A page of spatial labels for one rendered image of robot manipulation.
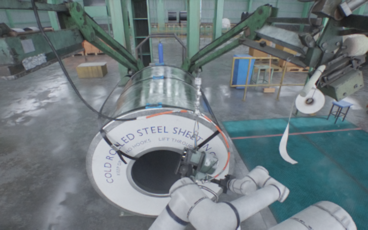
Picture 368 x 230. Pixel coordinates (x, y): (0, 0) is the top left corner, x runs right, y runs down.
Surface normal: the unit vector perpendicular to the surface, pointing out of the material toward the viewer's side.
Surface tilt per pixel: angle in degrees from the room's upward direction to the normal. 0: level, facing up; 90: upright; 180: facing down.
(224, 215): 27
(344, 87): 90
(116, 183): 90
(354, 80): 90
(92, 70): 90
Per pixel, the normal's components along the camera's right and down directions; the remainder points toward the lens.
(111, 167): 0.09, 0.47
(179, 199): -0.55, -0.45
